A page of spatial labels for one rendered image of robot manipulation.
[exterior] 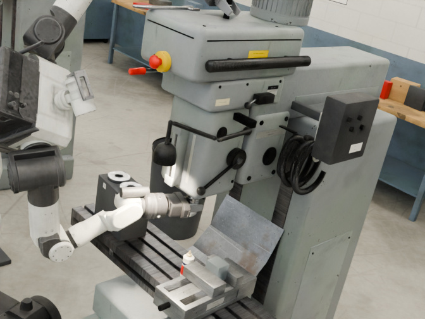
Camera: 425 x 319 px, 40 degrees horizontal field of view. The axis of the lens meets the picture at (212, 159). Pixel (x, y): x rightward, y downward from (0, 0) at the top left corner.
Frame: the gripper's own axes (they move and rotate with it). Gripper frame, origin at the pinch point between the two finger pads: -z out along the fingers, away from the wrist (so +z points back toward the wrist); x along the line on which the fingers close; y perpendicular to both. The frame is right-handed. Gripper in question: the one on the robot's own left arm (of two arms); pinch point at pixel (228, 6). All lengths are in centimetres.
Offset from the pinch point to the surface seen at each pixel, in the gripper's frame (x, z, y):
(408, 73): -440, -11, -91
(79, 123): -257, 159, -314
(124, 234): 0, -24, -94
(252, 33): 4.3, -13.1, 1.8
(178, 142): 12.5, -20.1, -38.1
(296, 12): -19.5, -11.6, 7.9
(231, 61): 14.5, -17.2, -4.1
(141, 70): 20.1, 1.2, -26.2
